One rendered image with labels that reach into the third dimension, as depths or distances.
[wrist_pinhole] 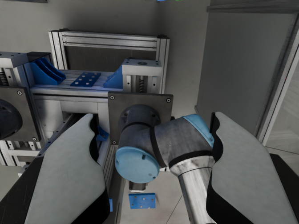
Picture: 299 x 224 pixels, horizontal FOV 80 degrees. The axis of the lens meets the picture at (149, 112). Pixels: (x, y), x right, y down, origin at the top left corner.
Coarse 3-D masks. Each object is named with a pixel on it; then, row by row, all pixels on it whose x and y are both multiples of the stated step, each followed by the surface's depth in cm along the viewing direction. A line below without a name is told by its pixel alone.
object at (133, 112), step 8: (136, 104) 62; (128, 112) 60; (136, 112) 58; (144, 112) 59; (152, 112) 61; (120, 120) 61; (128, 120) 57; (136, 120) 56; (144, 120) 56; (152, 120) 60; (120, 128) 60
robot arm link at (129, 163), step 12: (132, 132) 51; (144, 132) 48; (120, 144) 49; (132, 144) 46; (144, 144) 46; (156, 144) 45; (120, 156) 45; (132, 156) 43; (144, 156) 44; (156, 156) 45; (120, 168) 46; (132, 168) 45; (144, 168) 45; (156, 168) 44; (132, 180) 48; (144, 180) 47
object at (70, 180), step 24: (96, 120) 12; (72, 144) 9; (96, 144) 10; (48, 168) 8; (72, 168) 8; (96, 168) 8; (48, 192) 7; (72, 192) 7; (96, 192) 7; (48, 216) 6; (72, 216) 6; (96, 216) 7
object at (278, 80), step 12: (276, 0) 63; (288, 0) 58; (240, 12) 88; (252, 12) 78; (264, 12) 70; (276, 12) 63; (288, 12) 58; (288, 36) 58; (288, 48) 58; (288, 60) 59; (276, 72) 64; (276, 84) 64; (276, 96) 65; (264, 108) 71; (264, 120) 71; (264, 132) 73
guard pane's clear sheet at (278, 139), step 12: (288, 72) 60; (288, 84) 60; (288, 96) 61; (276, 108) 66; (288, 108) 61; (276, 120) 66; (288, 120) 61; (276, 132) 66; (288, 132) 61; (264, 144) 74; (276, 144) 67; (288, 144) 61; (288, 156) 61
